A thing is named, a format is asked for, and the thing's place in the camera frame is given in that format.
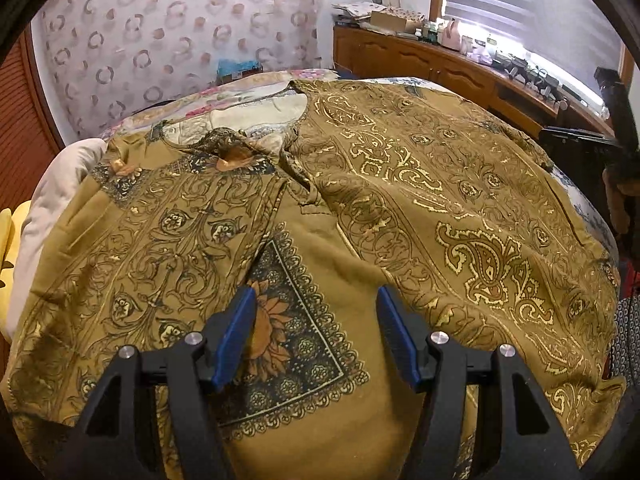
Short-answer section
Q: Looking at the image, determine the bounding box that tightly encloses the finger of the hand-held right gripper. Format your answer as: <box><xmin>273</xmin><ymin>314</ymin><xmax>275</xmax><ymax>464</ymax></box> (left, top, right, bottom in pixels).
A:
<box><xmin>539</xmin><ymin>126</ymin><xmax>623</xmax><ymax>150</ymax></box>

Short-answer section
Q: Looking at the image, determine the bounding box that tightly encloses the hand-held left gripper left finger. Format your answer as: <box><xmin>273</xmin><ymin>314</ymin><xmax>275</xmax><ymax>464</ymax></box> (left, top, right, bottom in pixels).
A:
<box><xmin>60</xmin><ymin>287</ymin><xmax>258</xmax><ymax>480</ymax></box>

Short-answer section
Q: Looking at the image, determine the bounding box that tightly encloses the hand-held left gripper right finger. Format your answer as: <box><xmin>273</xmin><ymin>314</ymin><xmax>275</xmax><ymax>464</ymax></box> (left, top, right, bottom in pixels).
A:
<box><xmin>376</xmin><ymin>285</ymin><xmax>583</xmax><ymax>480</ymax></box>

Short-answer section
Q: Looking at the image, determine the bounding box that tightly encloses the olive paisley printed garment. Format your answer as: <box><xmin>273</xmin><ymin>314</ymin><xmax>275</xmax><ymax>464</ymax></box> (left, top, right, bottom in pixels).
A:
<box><xmin>2</xmin><ymin>77</ymin><xmax>628</xmax><ymax>480</ymax></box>

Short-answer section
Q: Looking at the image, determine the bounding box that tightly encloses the row of small desk clutter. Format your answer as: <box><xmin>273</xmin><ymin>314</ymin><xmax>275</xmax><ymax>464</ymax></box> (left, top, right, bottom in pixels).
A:
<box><xmin>462</xmin><ymin>32</ymin><xmax>608</xmax><ymax>108</ymax></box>

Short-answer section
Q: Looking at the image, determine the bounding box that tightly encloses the white window blind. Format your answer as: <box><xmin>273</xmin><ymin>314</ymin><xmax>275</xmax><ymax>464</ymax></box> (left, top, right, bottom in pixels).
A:
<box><xmin>442</xmin><ymin>0</ymin><xmax>626</xmax><ymax>78</ymax></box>

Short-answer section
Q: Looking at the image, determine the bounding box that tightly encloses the pink bottle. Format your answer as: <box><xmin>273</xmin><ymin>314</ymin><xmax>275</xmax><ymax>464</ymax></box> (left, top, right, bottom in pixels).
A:
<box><xmin>441</xmin><ymin>17</ymin><xmax>463</xmax><ymax>52</ymax></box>

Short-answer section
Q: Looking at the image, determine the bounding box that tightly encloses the wooden sideboard cabinet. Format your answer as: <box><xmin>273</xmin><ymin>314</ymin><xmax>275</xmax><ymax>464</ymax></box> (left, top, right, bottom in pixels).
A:
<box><xmin>332</xmin><ymin>25</ymin><xmax>613</xmax><ymax>138</ymax></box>

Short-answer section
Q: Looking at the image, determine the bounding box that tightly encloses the dark dotted cloth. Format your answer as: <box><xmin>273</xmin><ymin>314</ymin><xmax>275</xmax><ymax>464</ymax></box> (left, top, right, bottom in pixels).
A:
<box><xmin>611</xmin><ymin>297</ymin><xmax>640</xmax><ymax>378</ymax></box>

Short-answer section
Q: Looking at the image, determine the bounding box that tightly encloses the cardboard box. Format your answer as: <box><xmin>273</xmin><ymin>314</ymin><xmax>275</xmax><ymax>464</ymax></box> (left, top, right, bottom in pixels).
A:
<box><xmin>369</xmin><ymin>9</ymin><xmax>426</xmax><ymax>36</ymax></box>

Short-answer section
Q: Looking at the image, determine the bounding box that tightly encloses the floral bed sheet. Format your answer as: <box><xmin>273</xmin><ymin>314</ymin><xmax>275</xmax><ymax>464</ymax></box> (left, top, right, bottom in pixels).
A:
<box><xmin>97</xmin><ymin>67</ymin><xmax>621</xmax><ymax>261</ymax></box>

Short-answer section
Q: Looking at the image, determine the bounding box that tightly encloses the yellow cushion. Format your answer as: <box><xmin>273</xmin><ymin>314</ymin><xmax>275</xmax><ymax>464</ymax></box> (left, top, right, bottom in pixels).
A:
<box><xmin>0</xmin><ymin>200</ymin><xmax>35</xmax><ymax>333</ymax></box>

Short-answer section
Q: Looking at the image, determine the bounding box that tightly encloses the cream white pillow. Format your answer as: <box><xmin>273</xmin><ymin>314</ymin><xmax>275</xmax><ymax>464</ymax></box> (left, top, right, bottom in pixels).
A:
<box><xmin>5</xmin><ymin>137</ymin><xmax>108</xmax><ymax>343</ymax></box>

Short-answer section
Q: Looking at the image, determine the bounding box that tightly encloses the stack of papers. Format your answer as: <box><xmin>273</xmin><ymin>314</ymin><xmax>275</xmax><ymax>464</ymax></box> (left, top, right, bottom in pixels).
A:
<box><xmin>332</xmin><ymin>1</ymin><xmax>388</xmax><ymax>28</ymax></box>

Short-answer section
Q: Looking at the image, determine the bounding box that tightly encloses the blue packet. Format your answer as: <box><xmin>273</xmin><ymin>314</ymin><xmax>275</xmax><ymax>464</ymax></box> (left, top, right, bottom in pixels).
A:
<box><xmin>216</xmin><ymin>57</ymin><xmax>263</xmax><ymax>81</ymax></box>

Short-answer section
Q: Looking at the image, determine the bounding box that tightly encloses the wooden louvered door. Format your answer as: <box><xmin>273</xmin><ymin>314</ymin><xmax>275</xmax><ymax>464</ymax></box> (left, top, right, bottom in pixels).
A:
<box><xmin>0</xmin><ymin>32</ymin><xmax>63</xmax><ymax>171</ymax></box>

